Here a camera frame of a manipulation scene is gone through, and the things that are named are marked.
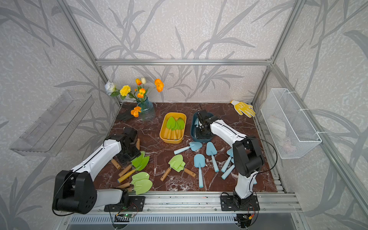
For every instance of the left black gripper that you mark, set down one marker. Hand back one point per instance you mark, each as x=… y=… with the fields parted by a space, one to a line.
x=125 y=161

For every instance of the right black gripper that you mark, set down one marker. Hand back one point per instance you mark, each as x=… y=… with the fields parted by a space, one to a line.
x=198 y=135

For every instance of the light blue shovel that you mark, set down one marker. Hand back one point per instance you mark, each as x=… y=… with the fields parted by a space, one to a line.
x=196 y=123
x=228 y=172
x=230 y=154
x=194 y=146
x=211 y=151
x=199 y=162

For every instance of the green pointed shovel yellow handle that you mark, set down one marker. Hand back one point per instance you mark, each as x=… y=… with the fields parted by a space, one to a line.
x=168 y=130

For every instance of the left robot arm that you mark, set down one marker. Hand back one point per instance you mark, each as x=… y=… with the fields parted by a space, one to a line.
x=74 y=190

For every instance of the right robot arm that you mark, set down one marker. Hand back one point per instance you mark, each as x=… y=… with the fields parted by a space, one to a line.
x=247 y=153

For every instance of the dark teal storage box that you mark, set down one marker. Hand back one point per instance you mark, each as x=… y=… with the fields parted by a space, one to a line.
x=194 y=129

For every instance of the yellow storage box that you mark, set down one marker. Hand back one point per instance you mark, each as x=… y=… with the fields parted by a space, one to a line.
x=175 y=116

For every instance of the green hand rake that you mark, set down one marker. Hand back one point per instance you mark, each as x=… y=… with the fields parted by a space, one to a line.
x=116 y=164

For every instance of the green shovel front upper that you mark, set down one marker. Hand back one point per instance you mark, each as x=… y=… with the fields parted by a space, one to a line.
x=135 y=178

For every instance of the green shovel front lower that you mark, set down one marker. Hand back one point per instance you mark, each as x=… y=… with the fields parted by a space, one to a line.
x=141 y=186

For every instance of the glass vase with flowers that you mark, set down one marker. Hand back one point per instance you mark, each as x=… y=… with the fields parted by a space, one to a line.
x=144 y=108

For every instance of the yellow white work glove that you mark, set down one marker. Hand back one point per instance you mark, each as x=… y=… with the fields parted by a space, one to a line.
x=243 y=109

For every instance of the green square shovel wooden handle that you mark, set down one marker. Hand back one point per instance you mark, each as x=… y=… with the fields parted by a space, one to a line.
x=180 y=166

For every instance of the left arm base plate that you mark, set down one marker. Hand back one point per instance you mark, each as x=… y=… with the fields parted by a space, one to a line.
x=129 y=204

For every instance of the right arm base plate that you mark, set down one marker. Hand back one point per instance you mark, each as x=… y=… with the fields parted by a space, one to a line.
x=235 y=203

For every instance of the clear acrylic wall shelf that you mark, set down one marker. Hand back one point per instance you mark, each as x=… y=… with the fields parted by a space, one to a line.
x=47 y=136

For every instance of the white wire mesh basket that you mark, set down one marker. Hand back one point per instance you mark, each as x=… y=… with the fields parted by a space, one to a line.
x=292 y=132

